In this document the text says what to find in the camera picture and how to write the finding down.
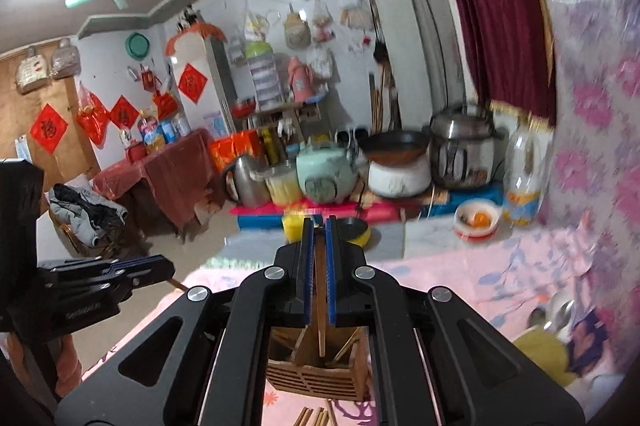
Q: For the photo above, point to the table with red cloth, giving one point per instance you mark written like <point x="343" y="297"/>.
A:
<point x="165" y="176"/>

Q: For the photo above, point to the panda plush toy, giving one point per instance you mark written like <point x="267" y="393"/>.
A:
<point x="189" y="14"/>

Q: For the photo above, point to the wooden door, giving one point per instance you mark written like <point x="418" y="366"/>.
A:
<point x="15" y="116"/>

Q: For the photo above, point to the green basin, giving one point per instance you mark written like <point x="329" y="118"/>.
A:
<point x="138" y="46"/>

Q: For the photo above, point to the large red diamond paper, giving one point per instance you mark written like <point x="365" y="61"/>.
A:
<point x="48" y="128"/>

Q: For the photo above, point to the steel kettle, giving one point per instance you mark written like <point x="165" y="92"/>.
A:
<point x="247" y="183"/>

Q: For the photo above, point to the white fridge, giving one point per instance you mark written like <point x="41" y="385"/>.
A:
<point x="192" y="119"/>

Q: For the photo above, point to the maroon curtain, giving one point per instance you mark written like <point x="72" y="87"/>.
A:
<point x="490" y="6"/>

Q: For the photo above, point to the pink deer printed blanket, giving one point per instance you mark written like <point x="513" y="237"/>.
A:
<point x="450" y="286"/>

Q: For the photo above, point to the pink thermos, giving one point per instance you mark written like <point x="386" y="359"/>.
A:
<point x="300" y="81"/>

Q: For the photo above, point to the red and white bowl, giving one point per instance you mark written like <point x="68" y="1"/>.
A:
<point x="475" y="221"/>

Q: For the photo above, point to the red metal basin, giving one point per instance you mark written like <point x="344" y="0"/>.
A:
<point x="243" y="108"/>

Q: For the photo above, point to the orange boxes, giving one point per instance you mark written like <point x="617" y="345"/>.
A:
<point x="235" y="151"/>

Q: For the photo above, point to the olive and white plush toy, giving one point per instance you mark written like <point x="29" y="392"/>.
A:
<point x="540" y="351"/>

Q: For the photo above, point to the clear hanging plastic bag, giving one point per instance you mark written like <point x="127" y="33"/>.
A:
<point x="352" y="14"/>
<point x="255" y="24"/>
<point x="322" y="24"/>

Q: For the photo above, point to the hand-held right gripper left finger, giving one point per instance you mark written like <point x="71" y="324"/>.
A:
<point x="310" y="276"/>

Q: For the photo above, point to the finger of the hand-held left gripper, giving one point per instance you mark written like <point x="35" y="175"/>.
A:
<point x="100" y="265"/>
<point x="110" y="286"/>

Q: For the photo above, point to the stacked container with green lid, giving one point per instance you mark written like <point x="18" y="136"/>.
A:
<point x="261" y="76"/>

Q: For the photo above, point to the beige hanging bag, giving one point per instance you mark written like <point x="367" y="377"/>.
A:
<point x="297" y="31"/>

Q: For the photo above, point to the pile of wooden chopsticks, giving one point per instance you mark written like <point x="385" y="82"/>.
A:
<point x="315" y="417"/>

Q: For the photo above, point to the small red diamond paper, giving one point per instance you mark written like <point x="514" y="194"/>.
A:
<point x="124" y="112"/>

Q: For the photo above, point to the red diamond paper on fridge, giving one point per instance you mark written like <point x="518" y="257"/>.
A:
<point x="192" y="82"/>

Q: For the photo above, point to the slender brown chopstick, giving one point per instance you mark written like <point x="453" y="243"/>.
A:
<point x="320" y="337"/>
<point x="285" y="339"/>
<point x="347" y="346"/>

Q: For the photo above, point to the dark frying pan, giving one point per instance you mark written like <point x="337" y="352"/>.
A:
<point x="395" y="144"/>

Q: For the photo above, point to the steel pressure cooker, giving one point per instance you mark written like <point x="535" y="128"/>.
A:
<point x="460" y="156"/>

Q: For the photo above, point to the white electric cooker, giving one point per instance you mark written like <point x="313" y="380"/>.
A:
<point x="400" y="178"/>

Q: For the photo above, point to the clear oil bottle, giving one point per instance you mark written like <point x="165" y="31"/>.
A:
<point x="522" y="186"/>

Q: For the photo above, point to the floral plastic wall sheet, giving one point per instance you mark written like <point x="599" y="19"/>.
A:
<point x="600" y="106"/>

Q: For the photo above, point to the wooden chair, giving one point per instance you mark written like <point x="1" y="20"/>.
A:
<point x="125" y="241"/>

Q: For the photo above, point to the wooden chopstick holder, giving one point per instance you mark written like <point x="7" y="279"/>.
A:
<point x="310" y="381"/>

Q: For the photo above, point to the mint green rice cooker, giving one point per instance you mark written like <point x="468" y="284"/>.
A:
<point x="325" y="176"/>

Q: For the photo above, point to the purple cloth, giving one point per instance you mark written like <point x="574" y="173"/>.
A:
<point x="590" y="341"/>

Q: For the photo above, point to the hanging woven bag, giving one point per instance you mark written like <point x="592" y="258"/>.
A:
<point x="65" y="56"/>
<point x="32" y="71"/>

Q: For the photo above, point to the yellow basin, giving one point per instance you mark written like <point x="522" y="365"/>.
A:
<point x="291" y="230"/>

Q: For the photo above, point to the pile of grey clothes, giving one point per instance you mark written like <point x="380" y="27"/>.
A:
<point x="82" y="211"/>

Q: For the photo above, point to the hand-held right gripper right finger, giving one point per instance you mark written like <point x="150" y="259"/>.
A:
<point x="331" y="276"/>

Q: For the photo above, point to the yellow plastic container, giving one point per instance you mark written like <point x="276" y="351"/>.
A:
<point x="282" y="186"/>

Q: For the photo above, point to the red hanging decoration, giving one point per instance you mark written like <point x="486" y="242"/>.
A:
<point x="92" y="119"/>

